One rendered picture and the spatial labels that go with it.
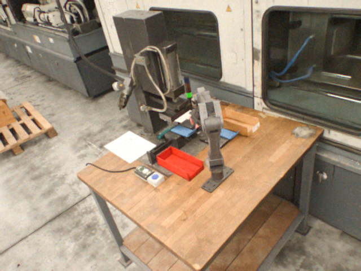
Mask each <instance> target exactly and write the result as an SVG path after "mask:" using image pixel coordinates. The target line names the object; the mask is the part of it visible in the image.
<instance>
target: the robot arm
mask: <svg viewBox="0 0 361 271"><path fill-rule="evenodd" d="M194 100H195V104H196V105H197V106H198V107H196V108H195V109H194V110H192V111H190V112H189V114H191V116H190V120H191V124H192V125H193V124H194V123H196V129H197V128H198V127H199V126H202V129H203V132H206V135H207V136H208V137H209V150H208V157H207V158H205V159H206V164H207V165H208V168H209V171H210V172H211V173H212V176H211V177H210V178H209V179H208V180H207V181H206V182H205V183H204V184H202V185H201V188H202V189H204V190H205V191H207V192H209V193H212V192H213V191H214V190H215V189H217V188H218V187H219V186H220V185H221V184H222V183H223V182H224V181H225V180H226V179H227V178H228V177H229V176H230V175H232V174H233V172H234V169H233V168H231V167H228V166H226V165H225V163H224V157H223V154H222V151H221V149H220V135H221V132H222V129H224V122H223V116H222V111H221V105H220V102H219V100H212V95H211V92H210V91H206V90H205V89H204V87H201V88H197V91H196V96H194ZM212 113H216V115H215V116H209V114H212ZM208 116H209V117H208Z"/></svg>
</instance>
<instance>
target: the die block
mask: <svg viewBox="0 0 361 271"><path fill-rule="evenodd" d="M197 136H198V134H195V133H194V134H192V135H190V136H189V137H190V138H192V139H194V138H196V137H197ZM165 138H166V139H167V138H169V137H167V136H165ZM170 139H171V138H170ZM171 143H172V144H171V145H170V146H173V147H175V148H177V149H179V150H180V149H181V148H182V147H184V146H185V145H186V143H185V140H184V139H183V138H180V139H178V140H177V141H176V140H174V139H171Z"/></svg>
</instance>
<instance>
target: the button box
mask: <svg viewBox="0 0 361 271"><path fill-rule="evenodd" d="M88 164H91V165H93V166H95V167H97V168H99V169H101V170H103V171H107V172H125V171H128V170H131V169H134V168H135V169H136V170H135V171H134V172H135V175H137V176H138V177H140V178H142V179H143V180H145V181H148V180H147V178H148V177H150V176H151V175H152V174H154V173H155V171H154V170H152V169H151V168H149V167H147V166H145V165H144V164H142V165H141V166H139V167H132V168H129V169H126V170H123V171H109V170H106V169H103V168H100V167H98V166H96V165H94V164H92V163H86V166H87V165H88ZM141 167H144V168H145V169H148V172H147V173H143V171H140V168H141Z"/></svg>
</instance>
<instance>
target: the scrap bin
mask: <svg viewBox="0 0 361 271"><path fill-rule="evenodd" d="M157 162H158V164H159V165H160V166H162V167H164V168H165V169H167V170H169V171H171V172H173V173H175V174H177V175H178V176H180V177H182V178H184V179H185V180H187V181H192V180H193V179H194V178H195V177H196V176H197V175H198V174H199V173H201V172H202V171H203V170H204V162H203V161H202V160H200V159H198V158H196V157H194V156H192V155H190V154H187V153H185V152H183V151H181V150H179V149H177V148H175V147H173V146H170V147H169V148H167V149H166V150H165V151H163V152H162V153H161V154H159V155H158V156H157Z"/></svg>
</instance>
